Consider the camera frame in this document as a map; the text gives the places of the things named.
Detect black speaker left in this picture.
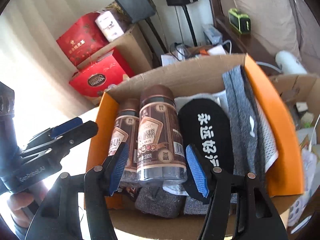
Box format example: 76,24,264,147
115,0,156,23

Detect white health product pack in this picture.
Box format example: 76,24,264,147
95,9,126,42

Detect orange cardboard box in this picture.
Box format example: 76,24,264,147
86,54,304,239

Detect brown oat jar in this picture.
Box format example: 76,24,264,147
137,85,187,186
108,99,139,187

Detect green portable radio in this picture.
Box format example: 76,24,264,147
228,8,251,34

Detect black sock white characters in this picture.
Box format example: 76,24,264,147
178,99,234,174

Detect left hand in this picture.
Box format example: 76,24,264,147
7,192,34,228

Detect open box with cables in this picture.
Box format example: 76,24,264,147
161,44,229,66

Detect dark red tea bag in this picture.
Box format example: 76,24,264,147
56,12,109,67

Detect red Ferrero gift bag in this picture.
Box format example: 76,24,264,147
69,48,135,105

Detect beige sofa cushion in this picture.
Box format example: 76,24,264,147
220,0,319,73

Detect blue white small box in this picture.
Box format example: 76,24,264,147
202,24,223,46

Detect grey sock white logo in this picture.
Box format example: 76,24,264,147
183,64,266,215

